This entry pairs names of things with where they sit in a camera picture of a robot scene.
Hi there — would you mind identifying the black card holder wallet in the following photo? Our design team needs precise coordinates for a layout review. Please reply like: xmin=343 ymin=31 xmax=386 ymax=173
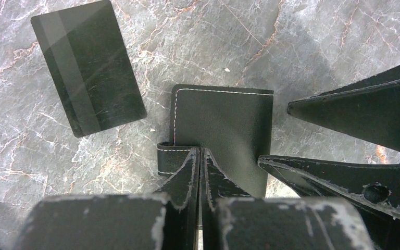
xmin=157 ymin=84 xmax=274 ymax=197

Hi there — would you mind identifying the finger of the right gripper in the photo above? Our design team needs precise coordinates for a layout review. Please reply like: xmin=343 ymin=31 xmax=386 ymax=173
xmin=287 ymin=65 xmax=400 ymax=152
xmin=258 ymin=156 xmax=400 ymax=249

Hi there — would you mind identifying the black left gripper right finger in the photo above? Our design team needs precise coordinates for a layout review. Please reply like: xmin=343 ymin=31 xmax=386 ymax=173
xmin=201 ymin=148 xmax=374 ymax=249

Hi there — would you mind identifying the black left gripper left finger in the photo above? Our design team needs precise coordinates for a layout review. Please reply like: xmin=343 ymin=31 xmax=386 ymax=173
xmin=14 ymin=148 xmax=200 ymax=249

